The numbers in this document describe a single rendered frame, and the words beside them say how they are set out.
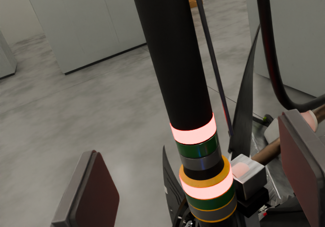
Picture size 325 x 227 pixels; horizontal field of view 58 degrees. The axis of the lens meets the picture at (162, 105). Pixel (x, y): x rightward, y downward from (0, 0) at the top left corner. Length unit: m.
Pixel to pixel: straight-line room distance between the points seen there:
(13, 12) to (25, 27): 0.64
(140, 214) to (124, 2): 4.36
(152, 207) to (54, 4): 4.25
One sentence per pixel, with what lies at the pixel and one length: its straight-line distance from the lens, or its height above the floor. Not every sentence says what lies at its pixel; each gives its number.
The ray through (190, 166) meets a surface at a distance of 0.23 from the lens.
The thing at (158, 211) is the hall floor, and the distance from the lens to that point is 2.20.
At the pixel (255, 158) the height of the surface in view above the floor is 1.38.
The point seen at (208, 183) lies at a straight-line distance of 0.24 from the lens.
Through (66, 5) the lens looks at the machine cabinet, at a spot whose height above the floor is 1.17.
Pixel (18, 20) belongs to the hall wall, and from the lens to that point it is 12.39.
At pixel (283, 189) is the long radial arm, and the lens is 0.62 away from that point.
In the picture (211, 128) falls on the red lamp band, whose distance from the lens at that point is 0.22.
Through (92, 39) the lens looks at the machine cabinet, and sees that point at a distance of 5.78.
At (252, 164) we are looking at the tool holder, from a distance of 0.29.
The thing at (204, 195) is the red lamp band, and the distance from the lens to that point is 0.25.
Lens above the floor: 1.57
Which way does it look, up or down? 27 degrees down
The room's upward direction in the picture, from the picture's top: 17 degrees counter-clockwise
